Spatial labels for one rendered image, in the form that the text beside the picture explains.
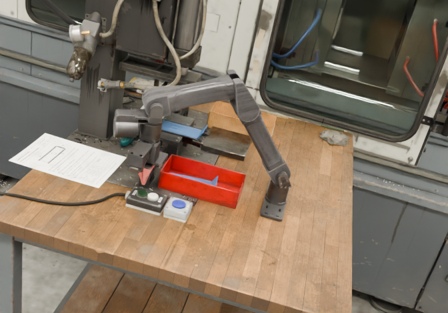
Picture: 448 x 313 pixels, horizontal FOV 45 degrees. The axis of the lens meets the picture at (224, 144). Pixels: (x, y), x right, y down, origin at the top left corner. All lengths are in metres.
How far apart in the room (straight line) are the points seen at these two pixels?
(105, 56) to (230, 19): 0.74
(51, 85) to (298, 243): 1.61
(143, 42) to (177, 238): 0.62
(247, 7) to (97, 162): 0.95
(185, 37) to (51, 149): 0.56
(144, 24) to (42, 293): 1.38
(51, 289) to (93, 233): 1.16
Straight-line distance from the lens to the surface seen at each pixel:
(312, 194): 1.84
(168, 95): 1.43
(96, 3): 1.77
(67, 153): 1.83
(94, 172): 1.74
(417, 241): 2.66
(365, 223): 2.61
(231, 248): 1.52
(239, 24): 2.36
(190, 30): 1.72
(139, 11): 1.72
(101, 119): 1.90
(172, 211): 1.56
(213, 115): 2.08
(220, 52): 2.41
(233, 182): 1.76
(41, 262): 2.77
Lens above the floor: 1.83
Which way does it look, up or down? 28 degrees down
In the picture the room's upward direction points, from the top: 12 degrees clockwise
